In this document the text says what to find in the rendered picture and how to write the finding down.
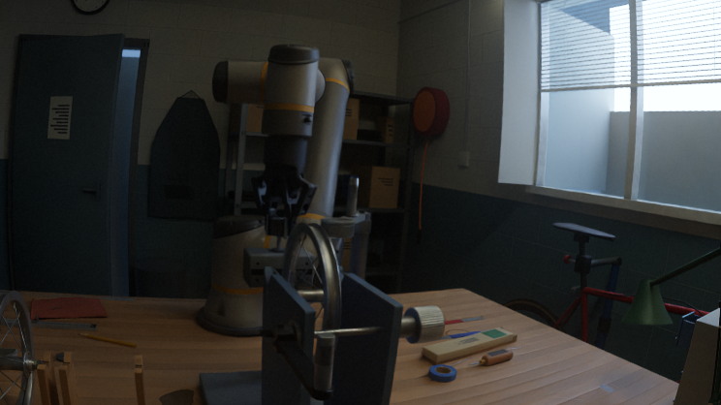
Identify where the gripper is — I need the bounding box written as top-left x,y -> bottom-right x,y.
253,163 -> 319,237

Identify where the silver spoked wheel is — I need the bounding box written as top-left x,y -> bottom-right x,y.
0,290 -> 47,405
280,223 -> 344,334

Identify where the blue truing stand body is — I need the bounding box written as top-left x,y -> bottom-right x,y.
199,265 -> 405,405

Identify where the grey cam lever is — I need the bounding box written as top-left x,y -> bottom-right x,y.
311,325 -> 386,396

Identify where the white knurled clamp nut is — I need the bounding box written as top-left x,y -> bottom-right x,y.
400,304 -> 447,344

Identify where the wooden wheel rack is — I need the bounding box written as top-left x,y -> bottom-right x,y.
35,350 -> 147,405

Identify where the grey spray can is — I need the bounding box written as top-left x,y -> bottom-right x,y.
344,174 -> 361,219

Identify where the large cardboard box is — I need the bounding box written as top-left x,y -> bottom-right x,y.
357,165 -> 402,210

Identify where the small cardboard box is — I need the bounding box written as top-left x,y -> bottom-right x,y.
343,97 -> 361,141

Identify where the dark metal shelf unit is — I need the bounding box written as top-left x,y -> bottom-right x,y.
225,91 -> 417,295

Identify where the dark blue door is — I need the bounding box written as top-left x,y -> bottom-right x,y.
7,33 -> 151,298

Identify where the yellow pencil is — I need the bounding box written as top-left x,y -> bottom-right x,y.
78,331 -> 139,349

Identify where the blue tape roll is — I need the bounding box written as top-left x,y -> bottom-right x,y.
427,363 -> 459,384

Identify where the wooden box with green label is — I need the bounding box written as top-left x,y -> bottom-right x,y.
422,327 -> 518,365

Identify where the white paper notice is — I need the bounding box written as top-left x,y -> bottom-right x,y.
47,95 -> 74,140

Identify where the red folder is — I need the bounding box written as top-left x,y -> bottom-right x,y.
29,296 -> 109,321

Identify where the steel ruler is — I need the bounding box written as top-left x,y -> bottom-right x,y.
30,319 -> 99,330

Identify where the red bicycle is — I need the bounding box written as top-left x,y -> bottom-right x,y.
503,221 -> 712,352

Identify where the window with blinds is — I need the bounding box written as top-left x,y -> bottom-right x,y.
497,0 -> 721,228

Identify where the green desk lamp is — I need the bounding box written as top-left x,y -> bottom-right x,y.
621,246 -> 721,327

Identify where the white box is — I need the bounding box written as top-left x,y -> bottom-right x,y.
674,306 -> 721,405

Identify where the red hose reel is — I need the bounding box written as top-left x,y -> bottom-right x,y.
412,86 -> 452,233

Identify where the orange handled screwdriver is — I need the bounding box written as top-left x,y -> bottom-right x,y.
469,348 -> 516,369

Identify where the round wall clock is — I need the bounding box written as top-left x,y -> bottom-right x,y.
71,0 -> 111,16

